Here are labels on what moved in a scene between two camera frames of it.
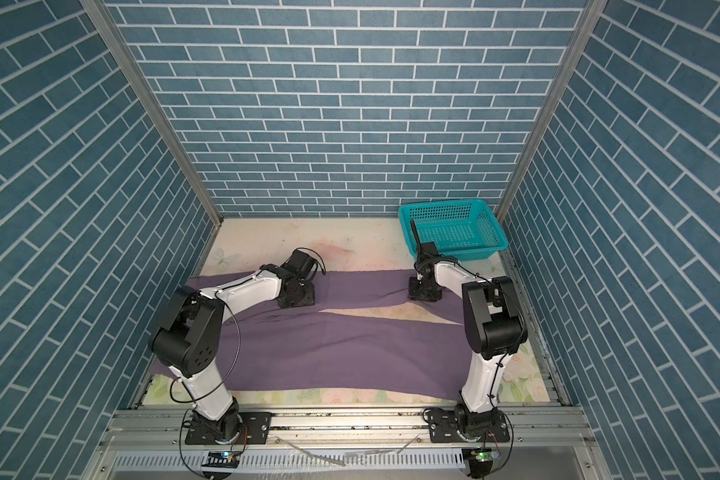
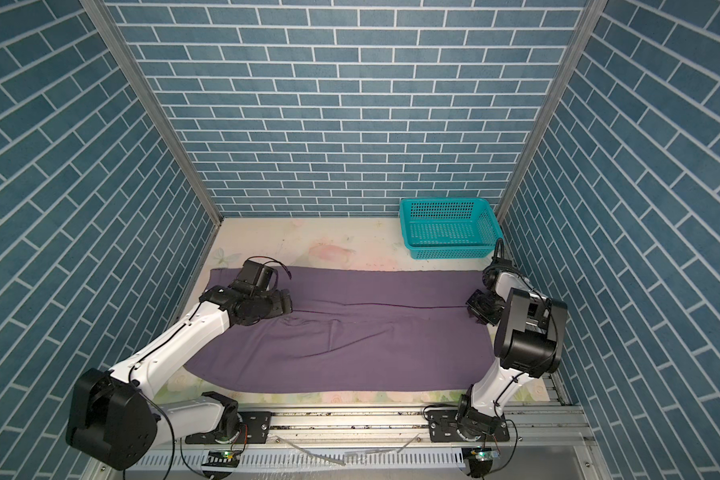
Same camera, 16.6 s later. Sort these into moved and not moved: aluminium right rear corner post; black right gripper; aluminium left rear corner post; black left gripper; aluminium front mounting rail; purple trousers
Moved: black right gripper; black left gripper
Not moved: aluminium front mounting rail; aluminium right rear corner post; aluminium left rear corner post; purple trousers
